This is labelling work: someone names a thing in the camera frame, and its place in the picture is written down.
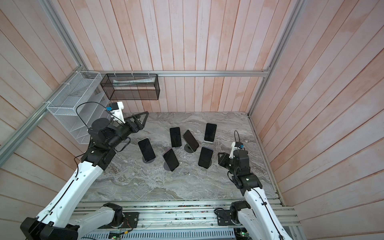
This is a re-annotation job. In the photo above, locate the round grey stand centre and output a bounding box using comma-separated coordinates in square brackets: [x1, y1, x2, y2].
[184, 144, 194, 154]

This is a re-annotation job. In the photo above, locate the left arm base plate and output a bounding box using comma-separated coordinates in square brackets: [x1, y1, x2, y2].
[95, 211, 139, 229]

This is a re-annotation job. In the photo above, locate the white wire mesh shelf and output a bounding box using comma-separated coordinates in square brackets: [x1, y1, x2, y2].
[47, 72, 110, 145]

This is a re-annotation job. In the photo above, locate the left camera cable black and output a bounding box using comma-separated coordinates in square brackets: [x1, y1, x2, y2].
[76, 101, 126, 132]

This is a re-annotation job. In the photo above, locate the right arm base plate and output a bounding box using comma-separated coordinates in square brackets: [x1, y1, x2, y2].
[214, 208, 258, 227]

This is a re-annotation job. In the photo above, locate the blue-edged phone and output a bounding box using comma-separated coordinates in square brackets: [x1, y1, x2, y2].
[198, 147, 214, 169]

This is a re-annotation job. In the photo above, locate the aluminium frame rail left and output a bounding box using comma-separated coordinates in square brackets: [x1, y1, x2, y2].
[1, 66, 86, 167]

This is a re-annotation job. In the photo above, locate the round stand under left phone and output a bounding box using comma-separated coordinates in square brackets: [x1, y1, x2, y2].
[142, 157, 156, 164]

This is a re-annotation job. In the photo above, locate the green circuit board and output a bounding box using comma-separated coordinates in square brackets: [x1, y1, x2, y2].
[237, 231, 252, 240]

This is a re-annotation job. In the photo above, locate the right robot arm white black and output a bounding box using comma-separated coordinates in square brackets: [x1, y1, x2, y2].
[218, 147, 291, 240]

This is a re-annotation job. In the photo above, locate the black wire mesh basket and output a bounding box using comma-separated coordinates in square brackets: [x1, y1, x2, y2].
[101, 73, 160, 101]

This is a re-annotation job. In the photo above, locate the aluminium frame rail back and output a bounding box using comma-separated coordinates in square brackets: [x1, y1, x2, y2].
[96, 70, 269, 77]

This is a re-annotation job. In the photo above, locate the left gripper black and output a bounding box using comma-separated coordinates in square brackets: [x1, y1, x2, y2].
[105, 111, 148, 149]

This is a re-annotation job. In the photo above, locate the black phone back centre-left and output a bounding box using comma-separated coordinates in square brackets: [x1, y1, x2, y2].
[170, 127, 182, 147]

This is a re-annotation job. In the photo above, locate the round stand under purple phone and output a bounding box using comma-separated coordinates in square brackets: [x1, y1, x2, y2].
[163, 162, 171, 172]

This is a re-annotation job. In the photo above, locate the teal-edged phone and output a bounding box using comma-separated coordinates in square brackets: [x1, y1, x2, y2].
[183, 130, 200, 152]

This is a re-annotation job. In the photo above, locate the black phone back right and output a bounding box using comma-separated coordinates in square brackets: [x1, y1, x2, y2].
[204, 123, 217, 143]

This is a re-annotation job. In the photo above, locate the right camera cable black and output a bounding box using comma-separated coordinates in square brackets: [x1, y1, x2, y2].
[234, 130, 243, 149]

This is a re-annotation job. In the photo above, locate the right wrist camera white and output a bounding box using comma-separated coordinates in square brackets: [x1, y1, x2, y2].
[230, 142, 244, 159]

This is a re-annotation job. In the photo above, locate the black phone far left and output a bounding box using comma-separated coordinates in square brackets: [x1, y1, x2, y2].
[138, 138, 156, 161]

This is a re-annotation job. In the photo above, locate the purple-edged phone front centre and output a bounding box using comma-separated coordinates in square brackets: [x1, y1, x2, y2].
[163, 149, 180, 172]

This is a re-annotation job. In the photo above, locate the camera cable black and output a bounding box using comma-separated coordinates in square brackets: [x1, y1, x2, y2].
[76, 101, 126, 132]
[234, 130, 243, 149]

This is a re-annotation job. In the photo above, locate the aluminium frame post right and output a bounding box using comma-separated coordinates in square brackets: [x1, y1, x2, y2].
[248, 1, 308, 118]

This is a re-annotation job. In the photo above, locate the aluminium frame rail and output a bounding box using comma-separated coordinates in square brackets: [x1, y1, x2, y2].
[1, 66, 86, 167]
[96, 70, 269, 77]

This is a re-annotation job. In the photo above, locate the white vented cable duct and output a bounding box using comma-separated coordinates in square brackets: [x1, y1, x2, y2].
[81, 228, 236, 240]

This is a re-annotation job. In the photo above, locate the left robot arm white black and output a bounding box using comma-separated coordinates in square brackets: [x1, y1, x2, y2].
[20, 112, 149, 240]

